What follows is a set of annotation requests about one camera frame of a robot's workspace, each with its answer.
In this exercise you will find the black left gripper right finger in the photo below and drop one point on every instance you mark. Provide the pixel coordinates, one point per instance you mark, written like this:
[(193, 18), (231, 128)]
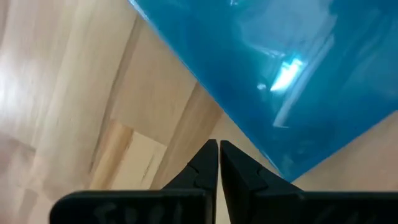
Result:
[(242, 180)]

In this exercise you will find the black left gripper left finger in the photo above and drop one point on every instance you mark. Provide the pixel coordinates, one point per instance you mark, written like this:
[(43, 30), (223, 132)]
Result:
[(199, 174)]

